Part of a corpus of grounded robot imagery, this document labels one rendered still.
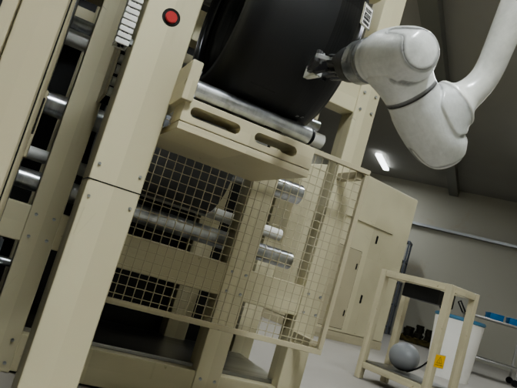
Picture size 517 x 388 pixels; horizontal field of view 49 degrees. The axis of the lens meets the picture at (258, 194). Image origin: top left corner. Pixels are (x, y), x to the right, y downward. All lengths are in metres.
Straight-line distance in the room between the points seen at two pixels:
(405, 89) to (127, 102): 0.67
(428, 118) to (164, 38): 0.70
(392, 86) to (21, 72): 0.62
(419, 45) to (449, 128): 0.18
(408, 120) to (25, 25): 0.67
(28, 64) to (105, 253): 0.74
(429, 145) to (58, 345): 0.92
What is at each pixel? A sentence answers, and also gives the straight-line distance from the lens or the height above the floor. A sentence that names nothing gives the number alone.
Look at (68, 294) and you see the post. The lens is 1.39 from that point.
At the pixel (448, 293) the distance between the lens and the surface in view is 3.96.
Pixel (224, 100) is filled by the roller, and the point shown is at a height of 0.89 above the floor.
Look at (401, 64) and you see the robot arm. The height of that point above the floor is 0.93.
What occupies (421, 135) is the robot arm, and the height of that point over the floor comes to 0.85.
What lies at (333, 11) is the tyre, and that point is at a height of 1.16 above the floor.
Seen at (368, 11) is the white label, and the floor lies 1.21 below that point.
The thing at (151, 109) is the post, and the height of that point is 0.82.
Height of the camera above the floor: 0.53
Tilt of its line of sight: 7 degrees up
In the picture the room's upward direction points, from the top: 17 degrees clockwise
